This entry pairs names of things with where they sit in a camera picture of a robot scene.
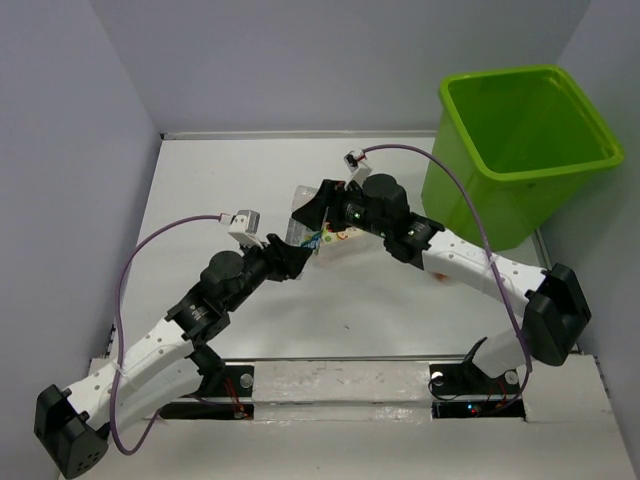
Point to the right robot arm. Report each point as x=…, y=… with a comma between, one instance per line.
x=550, y=307

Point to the clear bottle apple label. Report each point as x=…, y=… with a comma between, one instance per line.
x=337, y=246

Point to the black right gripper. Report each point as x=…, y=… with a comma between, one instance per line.
x=327, y=205

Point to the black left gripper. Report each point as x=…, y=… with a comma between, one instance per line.
x=282, y=260

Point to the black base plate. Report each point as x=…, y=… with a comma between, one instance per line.
x=475, y=395
x=227, y=399

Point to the long orange drink bottle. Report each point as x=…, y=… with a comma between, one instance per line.
x=441, y=277

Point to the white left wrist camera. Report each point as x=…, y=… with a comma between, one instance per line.
x=244, y=227

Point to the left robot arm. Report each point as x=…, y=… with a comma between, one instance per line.
x=75, y=424

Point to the green plastic bin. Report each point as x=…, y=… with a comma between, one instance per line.
x=514, y=145

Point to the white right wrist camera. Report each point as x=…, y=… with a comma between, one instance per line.
x=359, y=169

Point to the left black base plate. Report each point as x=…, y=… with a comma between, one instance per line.
x=227, y=399

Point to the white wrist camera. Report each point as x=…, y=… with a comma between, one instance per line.
x=359, y=169
x=244, y=227

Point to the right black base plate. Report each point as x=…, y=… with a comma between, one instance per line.
x=475, y=395

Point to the clear bottle blue white label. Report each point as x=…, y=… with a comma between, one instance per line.
x=298, y=234

